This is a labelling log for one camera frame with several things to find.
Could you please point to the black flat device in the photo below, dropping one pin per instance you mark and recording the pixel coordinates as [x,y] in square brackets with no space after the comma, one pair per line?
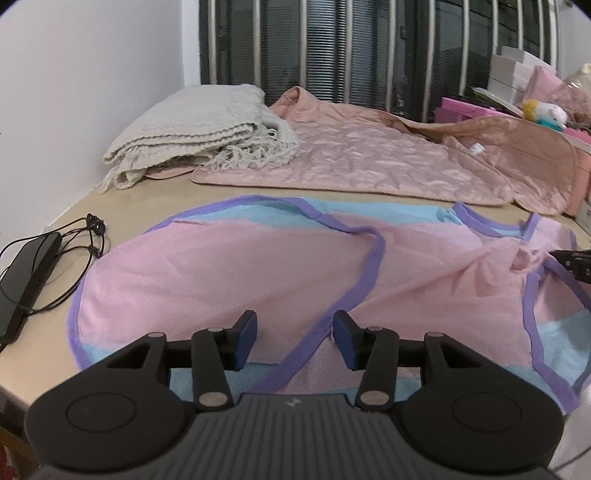
[27,277]

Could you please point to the metal window bars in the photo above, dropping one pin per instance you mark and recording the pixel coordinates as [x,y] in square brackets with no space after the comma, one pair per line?
[332,46]

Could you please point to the pink pillow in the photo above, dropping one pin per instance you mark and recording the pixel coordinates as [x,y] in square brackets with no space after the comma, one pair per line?
[554,87]

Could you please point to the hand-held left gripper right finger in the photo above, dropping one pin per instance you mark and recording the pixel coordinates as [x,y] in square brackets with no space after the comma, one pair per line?
[346,340]

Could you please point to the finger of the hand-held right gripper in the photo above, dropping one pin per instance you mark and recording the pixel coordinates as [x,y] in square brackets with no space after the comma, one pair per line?
[575,264]

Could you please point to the pink garment with purple trim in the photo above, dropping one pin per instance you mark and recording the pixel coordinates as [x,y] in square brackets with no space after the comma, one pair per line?
[231,277]

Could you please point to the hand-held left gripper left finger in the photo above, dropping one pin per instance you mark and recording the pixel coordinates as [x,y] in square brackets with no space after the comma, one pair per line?
[244,342]

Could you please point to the yellow and white plush toy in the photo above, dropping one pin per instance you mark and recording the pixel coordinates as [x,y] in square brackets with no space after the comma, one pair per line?
[547,113]

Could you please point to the cream knitted fringed blanket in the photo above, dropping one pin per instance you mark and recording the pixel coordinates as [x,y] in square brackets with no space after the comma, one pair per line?
[198,124]

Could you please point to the stack of white boxes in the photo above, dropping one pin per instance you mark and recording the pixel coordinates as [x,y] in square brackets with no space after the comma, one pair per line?
[512,69]

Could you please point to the pink quilted jacket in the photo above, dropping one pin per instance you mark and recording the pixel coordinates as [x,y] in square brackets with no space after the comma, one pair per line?
[378,161]

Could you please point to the pink flat box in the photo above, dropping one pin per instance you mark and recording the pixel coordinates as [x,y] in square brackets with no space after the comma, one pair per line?
[461,110]

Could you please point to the flat plastic-wrapped packet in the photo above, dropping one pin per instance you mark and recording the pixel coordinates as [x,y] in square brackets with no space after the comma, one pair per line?
[496,100]

